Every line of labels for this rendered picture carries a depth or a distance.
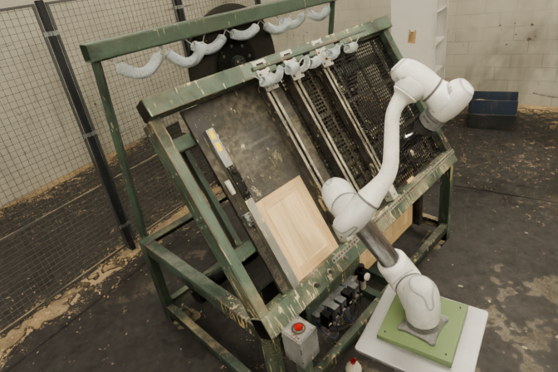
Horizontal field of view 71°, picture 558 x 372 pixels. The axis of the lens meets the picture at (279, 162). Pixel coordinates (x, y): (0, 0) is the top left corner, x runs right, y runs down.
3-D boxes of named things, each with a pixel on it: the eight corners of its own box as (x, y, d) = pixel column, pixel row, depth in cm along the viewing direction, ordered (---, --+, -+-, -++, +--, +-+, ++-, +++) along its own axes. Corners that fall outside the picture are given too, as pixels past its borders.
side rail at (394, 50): (435, 154, 327) (447, 150, 318) (373, 38, 322) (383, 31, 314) (439, 151, 331) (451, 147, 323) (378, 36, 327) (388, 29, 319)
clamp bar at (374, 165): (384, 203, 268) (413, 196, 248) (301, 50, 263) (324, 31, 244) (392, 196, 274) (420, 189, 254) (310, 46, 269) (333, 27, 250)
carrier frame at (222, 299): (290, 433, 227) (268, 334, 191) (166, 318, 319) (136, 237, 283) (449, 237, 360) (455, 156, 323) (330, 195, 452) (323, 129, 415)
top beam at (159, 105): (145, 124, 190) (151, 117, 182) (134, 106, 189) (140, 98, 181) (384, 32, 323) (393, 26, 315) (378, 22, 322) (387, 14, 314)
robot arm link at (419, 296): (415, 335, 178) (413, 301, 168) (396, 305, 194) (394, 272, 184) (447, 324, 180) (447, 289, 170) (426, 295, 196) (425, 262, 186)
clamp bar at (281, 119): (338, 244, 235) (367, 240, 216) (242, 70, 231) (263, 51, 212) (348, 236, 241) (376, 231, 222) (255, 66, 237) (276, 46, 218)
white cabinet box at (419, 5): (431, 134, 562) (437, -23, 472) (392, 129, 594) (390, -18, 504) (442, 119, 605) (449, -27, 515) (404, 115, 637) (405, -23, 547)
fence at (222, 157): (289, 289, 209) (293, 289, 206) (202, 133, 205) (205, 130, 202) (296, 283, 212) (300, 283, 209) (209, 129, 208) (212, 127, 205)
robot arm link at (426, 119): (423, 105, 147) (413, 115, 152) (437, 124, 144) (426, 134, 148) (438, 104, 152) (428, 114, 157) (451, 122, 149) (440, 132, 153)
